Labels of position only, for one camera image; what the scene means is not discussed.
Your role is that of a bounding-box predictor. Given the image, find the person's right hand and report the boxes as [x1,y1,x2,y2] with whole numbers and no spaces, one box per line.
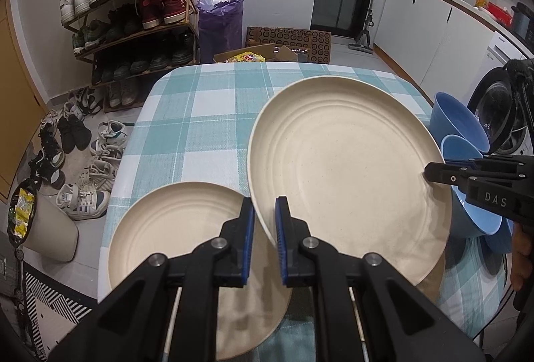
[511,226,534,292]

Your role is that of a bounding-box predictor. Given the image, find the blue bowl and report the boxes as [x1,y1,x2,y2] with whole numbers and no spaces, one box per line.
[441,134,504,238]
[486,218,515,255]
[430,92,491,157]

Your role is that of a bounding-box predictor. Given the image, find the teal checked tablecloth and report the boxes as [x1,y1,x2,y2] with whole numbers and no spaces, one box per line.
[97,62,512,362]

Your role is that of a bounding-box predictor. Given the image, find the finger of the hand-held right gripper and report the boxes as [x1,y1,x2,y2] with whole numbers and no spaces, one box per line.
[425,162,534,185]
[469,155,534,172]

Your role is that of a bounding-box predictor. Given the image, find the yellow green snack wrappers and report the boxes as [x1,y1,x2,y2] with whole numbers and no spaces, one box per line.
[9,187,35,240]

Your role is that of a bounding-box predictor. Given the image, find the black white striped rug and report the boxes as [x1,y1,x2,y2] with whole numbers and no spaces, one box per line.
[0,262,98,362]

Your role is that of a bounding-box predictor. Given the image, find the scattered pile of sneakers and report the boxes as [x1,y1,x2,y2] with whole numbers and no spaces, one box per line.
[27,87,128,221]

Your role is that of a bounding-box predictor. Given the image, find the wooden door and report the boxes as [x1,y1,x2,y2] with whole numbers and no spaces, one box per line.
[0,0,47,200]

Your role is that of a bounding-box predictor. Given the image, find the wooden shoe rack with shoes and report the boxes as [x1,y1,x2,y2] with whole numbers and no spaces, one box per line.
[47,0,197,106]

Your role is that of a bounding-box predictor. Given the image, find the yellow snack packet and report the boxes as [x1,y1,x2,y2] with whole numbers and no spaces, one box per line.
[225,52,266,63]

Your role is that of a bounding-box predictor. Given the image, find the purple plastic bag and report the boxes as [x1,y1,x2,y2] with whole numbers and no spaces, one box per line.
[196,0,245,64]

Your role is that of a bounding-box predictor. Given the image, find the black rice cooker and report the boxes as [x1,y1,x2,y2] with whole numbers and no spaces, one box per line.
[511,2,534,38]

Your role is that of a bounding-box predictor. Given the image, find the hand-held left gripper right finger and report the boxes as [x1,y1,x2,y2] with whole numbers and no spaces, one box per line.
[274,196,487,362]

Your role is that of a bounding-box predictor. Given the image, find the red box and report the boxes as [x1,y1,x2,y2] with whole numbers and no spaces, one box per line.
[486,1,516,27]

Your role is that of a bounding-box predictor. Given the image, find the cream plate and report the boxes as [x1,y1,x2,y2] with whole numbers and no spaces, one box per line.
[248,75,454,287]
[107,181,293,350]
[411,249,447,306]

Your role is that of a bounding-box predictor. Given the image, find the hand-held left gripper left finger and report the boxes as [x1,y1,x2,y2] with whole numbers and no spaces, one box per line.
[48,197,256,362]

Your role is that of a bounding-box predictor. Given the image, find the brown patterned doormat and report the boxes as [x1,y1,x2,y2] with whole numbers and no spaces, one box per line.
[245,26,332,64]

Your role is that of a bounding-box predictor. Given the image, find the white washing machine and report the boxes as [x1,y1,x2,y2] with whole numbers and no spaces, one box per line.
[465,30,534,156]

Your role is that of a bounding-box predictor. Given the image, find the open cardboard box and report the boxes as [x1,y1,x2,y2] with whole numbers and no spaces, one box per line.
[213,45,309,64]

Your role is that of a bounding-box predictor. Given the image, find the white kitchen cabinet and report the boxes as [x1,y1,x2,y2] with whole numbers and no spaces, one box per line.
[373,0,534,96]

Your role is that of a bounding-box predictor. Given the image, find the beige trash bin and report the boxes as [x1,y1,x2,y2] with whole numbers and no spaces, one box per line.
[7,177,79,263]

